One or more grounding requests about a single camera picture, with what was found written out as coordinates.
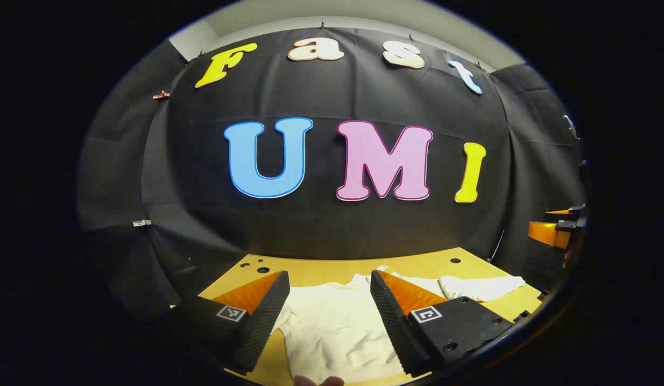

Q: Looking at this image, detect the thin grey cable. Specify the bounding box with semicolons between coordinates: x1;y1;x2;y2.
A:
486;228;505;263

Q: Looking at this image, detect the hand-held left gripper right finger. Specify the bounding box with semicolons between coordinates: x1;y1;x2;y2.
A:
370;270;517;377

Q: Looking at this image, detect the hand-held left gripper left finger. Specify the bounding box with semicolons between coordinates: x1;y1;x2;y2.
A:
167;271;291;376

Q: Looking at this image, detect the cream white zip-neck sweater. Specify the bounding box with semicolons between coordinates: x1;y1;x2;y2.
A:
270;265;526;384

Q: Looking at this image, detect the black backdrop cloth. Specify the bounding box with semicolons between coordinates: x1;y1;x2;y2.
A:
77;27;587;322

